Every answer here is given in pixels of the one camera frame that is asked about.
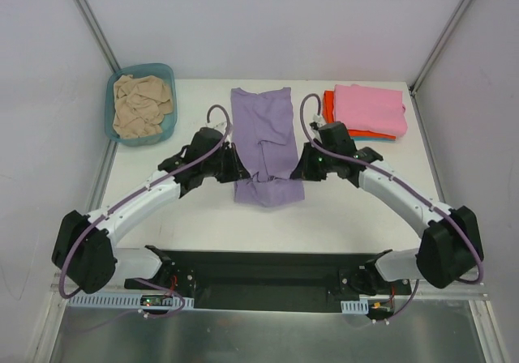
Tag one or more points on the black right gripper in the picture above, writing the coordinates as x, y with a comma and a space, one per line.
309, 163

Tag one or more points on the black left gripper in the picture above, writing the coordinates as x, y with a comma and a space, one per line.
226, 164

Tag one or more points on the purple t-shirt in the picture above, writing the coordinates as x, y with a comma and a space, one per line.
263, 134

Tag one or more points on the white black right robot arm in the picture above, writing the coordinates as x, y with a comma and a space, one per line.
450, 246

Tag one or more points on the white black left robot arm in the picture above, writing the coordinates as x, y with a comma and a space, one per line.
86, 250

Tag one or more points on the teal folded t-shirt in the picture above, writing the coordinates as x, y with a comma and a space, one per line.
373, 140

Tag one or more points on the orange folded t-shirt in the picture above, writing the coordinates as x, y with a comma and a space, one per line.
327, 111

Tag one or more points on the pink folded t-shirt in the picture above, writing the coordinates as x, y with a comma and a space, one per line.
376, 110

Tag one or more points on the beige crumpled t-shirt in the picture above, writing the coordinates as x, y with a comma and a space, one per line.
141, 105

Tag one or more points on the teal plastic basket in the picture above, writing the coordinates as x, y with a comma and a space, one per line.
159, 70

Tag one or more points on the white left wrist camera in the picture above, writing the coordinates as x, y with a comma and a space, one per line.
222, 127

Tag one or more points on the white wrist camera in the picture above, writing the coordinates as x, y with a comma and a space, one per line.
222, 127
318, 122

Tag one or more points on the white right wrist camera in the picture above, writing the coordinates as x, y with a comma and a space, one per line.
318, 122

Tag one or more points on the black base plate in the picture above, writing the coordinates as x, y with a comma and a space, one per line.
314, 283

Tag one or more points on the aluminium front rail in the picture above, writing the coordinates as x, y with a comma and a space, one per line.
151, 298

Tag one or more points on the left aluminium frame post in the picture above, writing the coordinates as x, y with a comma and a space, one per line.
98, 35

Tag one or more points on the aluminium frame post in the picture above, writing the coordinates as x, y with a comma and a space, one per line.
98, 35
440, 44

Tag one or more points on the right aluminium frame post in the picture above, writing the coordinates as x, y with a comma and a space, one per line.
440, 44

